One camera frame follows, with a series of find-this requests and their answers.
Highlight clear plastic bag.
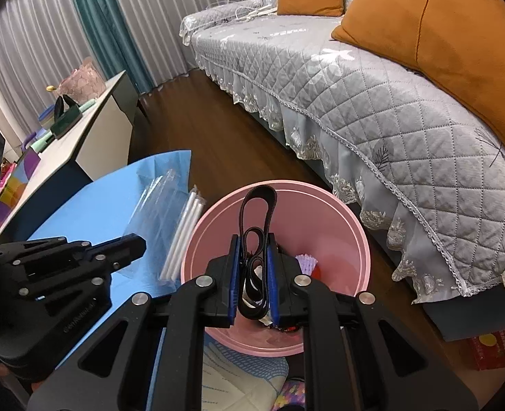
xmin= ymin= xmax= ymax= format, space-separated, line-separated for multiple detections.
xmin=119 ymin=170 xmax=206 ymax=285

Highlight black strap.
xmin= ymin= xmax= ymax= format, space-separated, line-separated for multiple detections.
xmin=237 ymin=184 xmax=279 ymax=322

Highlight blue printed tablecloth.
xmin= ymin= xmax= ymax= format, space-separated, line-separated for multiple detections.
xmin=25 ymin=150 xmax=289 ymax=411

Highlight grey quilted sofa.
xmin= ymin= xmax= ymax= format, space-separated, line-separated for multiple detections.
xmin=179 ymin=0 xmax=505 ymax=343

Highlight pink plastic bin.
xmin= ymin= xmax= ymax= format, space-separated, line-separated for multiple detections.
xmin=179 ymin=182 xmax=371 ymax=356

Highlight grey curtain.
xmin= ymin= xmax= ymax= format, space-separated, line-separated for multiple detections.
xmin=107 ymin=0 xmax=264 ymax=82
xmin=0 ymin=0 xmax=94 ymax=129

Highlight red cardboard box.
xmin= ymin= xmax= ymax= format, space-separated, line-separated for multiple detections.
xmin=471 ymin=323 xmax=505 ymax=371

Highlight colourful storage box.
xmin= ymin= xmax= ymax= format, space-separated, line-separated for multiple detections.
xmin=0 ymin=148 xmax=43 ymax=223

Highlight white marble coffee table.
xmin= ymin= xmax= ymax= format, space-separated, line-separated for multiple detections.
xmin=0 ymin=70 xmax=148 ymax=245

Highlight teal curtain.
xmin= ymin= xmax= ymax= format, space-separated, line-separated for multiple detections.
xmin=64 ymin=0 xmax=154 ymax=95

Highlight white power cable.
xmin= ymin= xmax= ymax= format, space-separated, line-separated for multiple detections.
xmin=207 ymin=0 xmax=279 ymax=22

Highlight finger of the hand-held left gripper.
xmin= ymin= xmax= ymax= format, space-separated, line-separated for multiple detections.
xmin=0 ymin=237 xmax=92 ymax=266
xmin=21 ymin=235 xmax=147 ymax=298

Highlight colourful slipper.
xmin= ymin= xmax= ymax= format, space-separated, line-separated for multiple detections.
xmin=274 ymin=377 xmax=306 ymax=411

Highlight purple foam fruit net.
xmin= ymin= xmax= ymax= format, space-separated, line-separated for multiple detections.
xmin=295 ymin=253 xmax=319 ymax=275

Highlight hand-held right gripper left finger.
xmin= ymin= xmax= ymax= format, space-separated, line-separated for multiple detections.
xmin=27 ymin=235 xmax=241 ymax=411

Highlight pink patterned bag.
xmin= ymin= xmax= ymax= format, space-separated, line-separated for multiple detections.
xmin=59 ymin=57 xmax=107 ymax=103

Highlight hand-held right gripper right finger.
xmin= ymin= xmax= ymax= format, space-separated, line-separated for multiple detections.
xmin=267 ymin=233 xmax=478 ymax=411

